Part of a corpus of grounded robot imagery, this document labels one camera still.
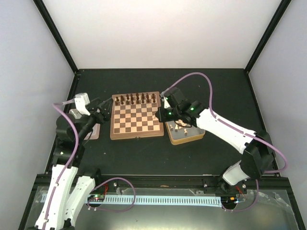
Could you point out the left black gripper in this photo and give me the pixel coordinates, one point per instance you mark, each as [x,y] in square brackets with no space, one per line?
[105,115]

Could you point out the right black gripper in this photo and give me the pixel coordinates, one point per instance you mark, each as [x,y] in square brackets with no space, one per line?
[160,115]

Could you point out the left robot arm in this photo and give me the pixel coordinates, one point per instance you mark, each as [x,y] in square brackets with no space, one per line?
[63,204]

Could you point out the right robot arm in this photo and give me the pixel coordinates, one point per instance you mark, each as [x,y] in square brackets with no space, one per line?
[257,156]

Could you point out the dark chess pieces group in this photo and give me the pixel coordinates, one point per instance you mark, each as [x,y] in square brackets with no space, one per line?
[147,98]

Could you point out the wooden chess board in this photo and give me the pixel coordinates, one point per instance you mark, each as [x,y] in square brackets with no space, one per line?
[134,121]

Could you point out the small circuit board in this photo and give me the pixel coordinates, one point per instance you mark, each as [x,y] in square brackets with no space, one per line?
[96,198]

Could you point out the gold metal tin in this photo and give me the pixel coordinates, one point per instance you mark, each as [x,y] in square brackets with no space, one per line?
[180,132]

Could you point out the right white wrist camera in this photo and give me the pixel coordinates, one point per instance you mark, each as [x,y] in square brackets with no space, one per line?
[164,100]

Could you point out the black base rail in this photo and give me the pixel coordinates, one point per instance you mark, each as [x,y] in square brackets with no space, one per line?
[208,184]

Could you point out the white slotted cable duct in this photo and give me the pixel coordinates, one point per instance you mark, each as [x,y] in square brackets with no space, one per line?
[159,200]

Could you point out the black frame post left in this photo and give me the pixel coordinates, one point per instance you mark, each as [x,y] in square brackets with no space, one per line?
[55,33]

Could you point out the black frame post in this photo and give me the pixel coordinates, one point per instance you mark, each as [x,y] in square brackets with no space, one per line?
[281,9]
[55,33]

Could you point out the black frame post right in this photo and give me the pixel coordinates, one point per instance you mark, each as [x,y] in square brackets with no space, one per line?
[281,9]

